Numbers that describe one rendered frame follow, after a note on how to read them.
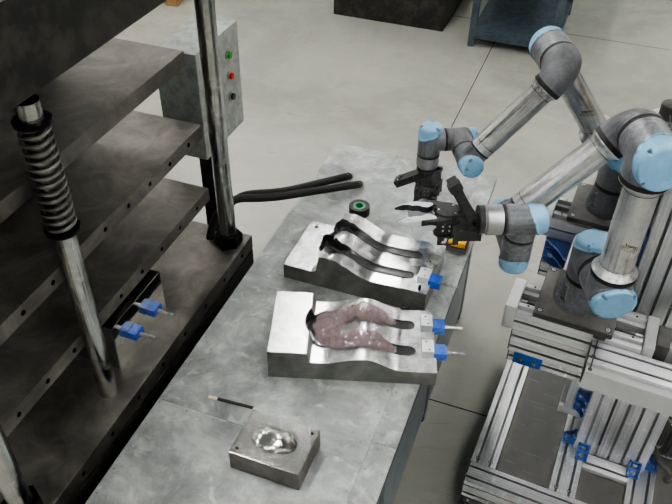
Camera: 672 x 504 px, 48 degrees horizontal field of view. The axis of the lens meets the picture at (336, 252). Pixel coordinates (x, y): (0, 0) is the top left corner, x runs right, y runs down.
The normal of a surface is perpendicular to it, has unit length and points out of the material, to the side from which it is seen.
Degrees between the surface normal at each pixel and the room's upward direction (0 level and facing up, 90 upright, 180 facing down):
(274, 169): 0
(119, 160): 0
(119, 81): 0
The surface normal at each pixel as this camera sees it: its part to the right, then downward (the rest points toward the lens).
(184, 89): -0.35, 0.60
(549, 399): 0.01, -0.76
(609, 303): 0.03, 0.74
